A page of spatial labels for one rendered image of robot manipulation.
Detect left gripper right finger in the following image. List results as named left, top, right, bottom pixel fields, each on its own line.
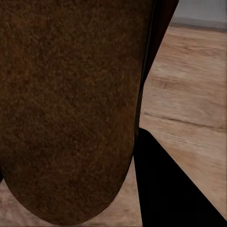
left=133, top=127, right=227, bottom=227

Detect sandal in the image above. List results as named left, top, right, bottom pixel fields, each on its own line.
left=0, top=0, right=179, bottom=226

